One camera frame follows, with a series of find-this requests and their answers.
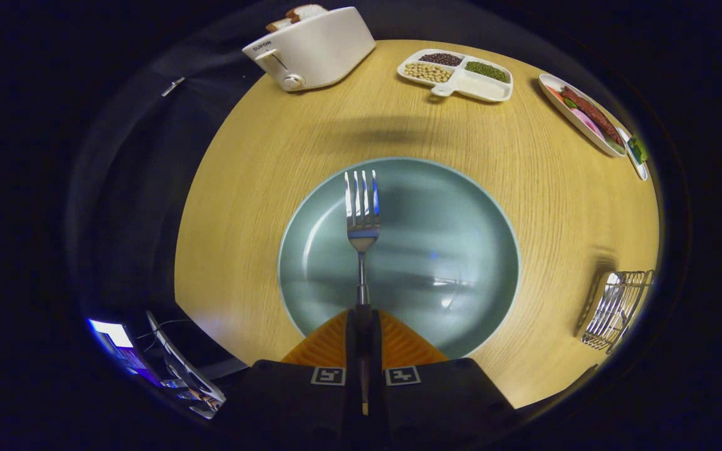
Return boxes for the white toaster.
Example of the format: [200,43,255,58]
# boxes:
[242,6,377,93]

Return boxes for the white divided dish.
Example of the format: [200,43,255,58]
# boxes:
[397,49,515,103]

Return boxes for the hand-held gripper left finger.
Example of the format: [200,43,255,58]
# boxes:
[220,308,365,451]

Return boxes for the pile of green beans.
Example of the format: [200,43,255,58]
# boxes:
[465,61,508,83]

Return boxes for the metal wire basket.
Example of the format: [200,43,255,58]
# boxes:
[576,269,656,351]

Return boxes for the pile of yellow soybeans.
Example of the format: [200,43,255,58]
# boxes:
[404,62,453,84]

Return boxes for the white square coaster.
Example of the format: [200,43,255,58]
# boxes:
[618,128,650,182]

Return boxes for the white oval food plate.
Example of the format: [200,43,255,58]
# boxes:
[538,73,629,158]

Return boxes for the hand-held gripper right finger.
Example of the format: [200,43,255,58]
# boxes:
[364,308,517,451]

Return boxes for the teal round plate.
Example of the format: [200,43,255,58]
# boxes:
[278,157,521,361]

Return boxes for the pink round food slice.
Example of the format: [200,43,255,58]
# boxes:
[571,108,606,140]

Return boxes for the brown meat piece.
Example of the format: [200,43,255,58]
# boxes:
[560,86,624,146]

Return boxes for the green label drink bottle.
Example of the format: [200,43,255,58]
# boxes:
[627,133,649,165]

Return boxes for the large toast bread slice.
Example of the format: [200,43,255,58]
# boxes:
[286,4,329,23]

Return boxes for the silver fork with brown handle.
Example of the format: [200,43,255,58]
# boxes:
[343,169,382,417]

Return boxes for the white-edged monitor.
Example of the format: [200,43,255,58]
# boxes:
[145,310,227,405]

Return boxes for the lit computer screen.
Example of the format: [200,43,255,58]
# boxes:
[87,318,161,386]

